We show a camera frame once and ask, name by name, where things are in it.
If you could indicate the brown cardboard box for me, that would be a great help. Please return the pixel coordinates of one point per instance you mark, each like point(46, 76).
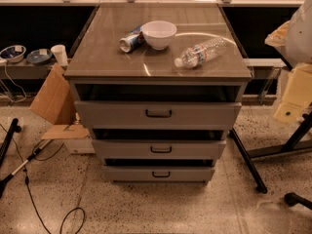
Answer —
point(55, 104)

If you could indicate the clear plastic water bottle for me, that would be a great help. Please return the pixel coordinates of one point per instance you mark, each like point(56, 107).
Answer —
point(201, 53)

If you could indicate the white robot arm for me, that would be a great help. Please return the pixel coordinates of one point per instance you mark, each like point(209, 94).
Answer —
point(294, 41)

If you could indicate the grey drawer cabinet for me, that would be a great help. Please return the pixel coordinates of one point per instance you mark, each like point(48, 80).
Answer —
point(101, 71)

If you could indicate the black and silver pole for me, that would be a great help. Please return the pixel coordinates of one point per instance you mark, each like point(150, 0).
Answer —
point(3, 182)

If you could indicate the white paper cup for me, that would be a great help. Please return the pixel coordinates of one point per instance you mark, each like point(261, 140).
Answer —
point(60, 54)

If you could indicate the grey wall shelf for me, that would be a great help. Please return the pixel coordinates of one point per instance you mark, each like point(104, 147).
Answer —
point(26, 70)

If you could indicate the grey bottom drawer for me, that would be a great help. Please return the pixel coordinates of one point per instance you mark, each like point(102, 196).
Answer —
point(153, 174)

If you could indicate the grey drawer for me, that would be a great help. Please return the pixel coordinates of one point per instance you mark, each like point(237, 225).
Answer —
point(158, 115)
point(153, 174)
point(159, 149)

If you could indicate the black table stand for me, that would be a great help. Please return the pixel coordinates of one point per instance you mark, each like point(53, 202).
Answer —
point(294, 143)

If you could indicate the crushed blue soda can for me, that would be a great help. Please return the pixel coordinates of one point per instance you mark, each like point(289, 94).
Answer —
point(132, 40)

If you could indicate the grey top drawer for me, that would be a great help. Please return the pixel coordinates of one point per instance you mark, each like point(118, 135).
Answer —
point(158, 115)

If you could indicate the black stand leg left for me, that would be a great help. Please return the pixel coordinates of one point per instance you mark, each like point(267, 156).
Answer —
point(14, 128)

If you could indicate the blue bowl right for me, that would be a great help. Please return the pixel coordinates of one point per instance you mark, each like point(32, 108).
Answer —
point(39, 57)

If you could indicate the white bowl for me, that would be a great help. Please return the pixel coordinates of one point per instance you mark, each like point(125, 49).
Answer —
point(159, 34)

